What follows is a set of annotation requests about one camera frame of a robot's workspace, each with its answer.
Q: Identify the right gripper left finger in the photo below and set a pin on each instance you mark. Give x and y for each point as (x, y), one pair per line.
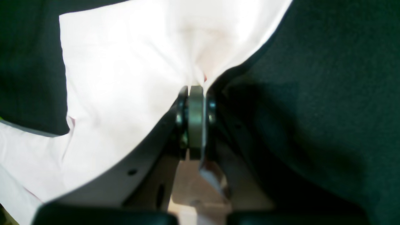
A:
(144, 178)

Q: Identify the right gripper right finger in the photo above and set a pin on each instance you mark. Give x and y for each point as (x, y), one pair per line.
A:
(255, 145)

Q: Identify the pink T-shirt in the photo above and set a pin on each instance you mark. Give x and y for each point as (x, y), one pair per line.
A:
(84, 81)

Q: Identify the black table cloth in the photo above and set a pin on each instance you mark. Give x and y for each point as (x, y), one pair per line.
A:
(341, 59)

